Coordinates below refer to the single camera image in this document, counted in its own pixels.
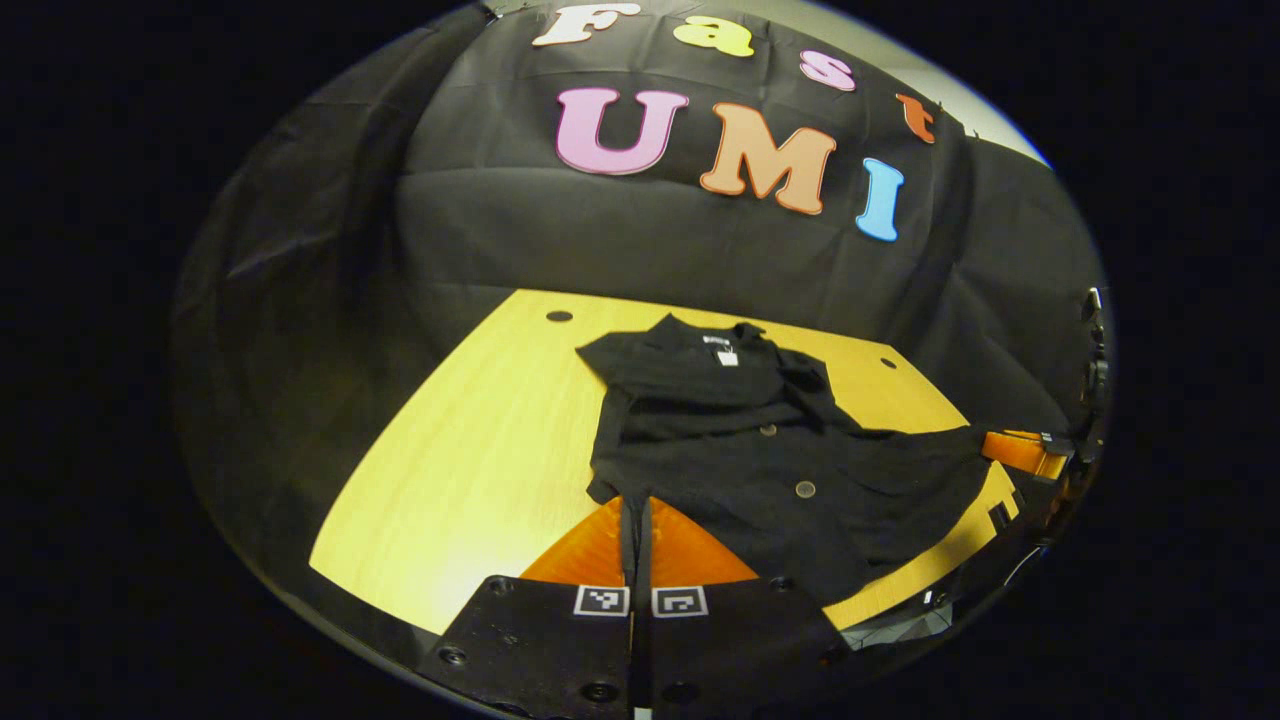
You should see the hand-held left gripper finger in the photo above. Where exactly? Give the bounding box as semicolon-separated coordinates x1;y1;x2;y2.
636;495;853;720
418;495;637;720

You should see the black buttoned jacket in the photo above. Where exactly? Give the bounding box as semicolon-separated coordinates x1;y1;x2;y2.
577;313;1003;606

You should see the black backdrop cloth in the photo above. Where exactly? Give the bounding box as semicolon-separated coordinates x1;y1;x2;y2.
170;0;1106;621

